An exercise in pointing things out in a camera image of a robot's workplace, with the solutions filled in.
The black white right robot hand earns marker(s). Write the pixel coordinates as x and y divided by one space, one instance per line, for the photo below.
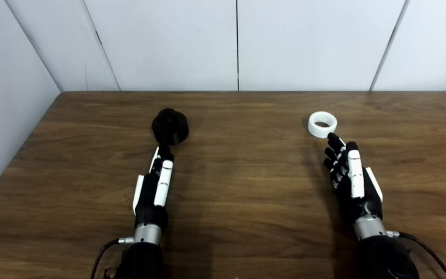
356 174

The round black plastic part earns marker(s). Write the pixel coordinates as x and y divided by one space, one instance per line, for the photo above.
170 128

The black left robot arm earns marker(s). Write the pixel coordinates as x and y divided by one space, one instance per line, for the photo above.
143 259

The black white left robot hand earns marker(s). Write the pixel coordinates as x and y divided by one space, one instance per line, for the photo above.
145 201

